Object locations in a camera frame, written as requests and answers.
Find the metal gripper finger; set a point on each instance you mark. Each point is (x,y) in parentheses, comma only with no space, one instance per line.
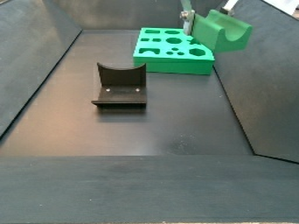
(187,16)
(227,9)

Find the green arch object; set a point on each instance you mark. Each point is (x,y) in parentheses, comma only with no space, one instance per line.
(220,32)

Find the black angled fixture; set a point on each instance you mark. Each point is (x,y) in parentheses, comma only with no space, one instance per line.
(122,86)

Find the green shape sorter block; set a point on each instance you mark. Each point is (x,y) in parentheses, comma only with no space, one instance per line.
(170,52)

